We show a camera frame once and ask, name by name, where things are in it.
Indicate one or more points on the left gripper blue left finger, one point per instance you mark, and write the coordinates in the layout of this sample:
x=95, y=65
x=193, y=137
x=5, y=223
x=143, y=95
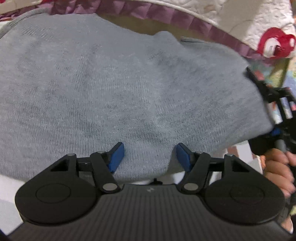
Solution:
x=111, y=158

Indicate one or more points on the colourful floral quilt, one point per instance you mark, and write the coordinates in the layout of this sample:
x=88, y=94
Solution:
x=280, y=73

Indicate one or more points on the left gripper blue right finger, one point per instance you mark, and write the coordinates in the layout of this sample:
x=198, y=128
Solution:
x=200, y=162

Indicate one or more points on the grey knit cardigan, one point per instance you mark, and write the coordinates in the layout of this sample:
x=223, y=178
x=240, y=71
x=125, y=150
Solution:
x=79, y=84

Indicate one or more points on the person's right hand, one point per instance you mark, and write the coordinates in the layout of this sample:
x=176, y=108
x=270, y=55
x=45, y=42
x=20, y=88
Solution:
x=276, y=168

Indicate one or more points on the white quilt with red bears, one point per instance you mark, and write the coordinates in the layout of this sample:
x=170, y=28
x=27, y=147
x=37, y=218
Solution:
x=255, y=29

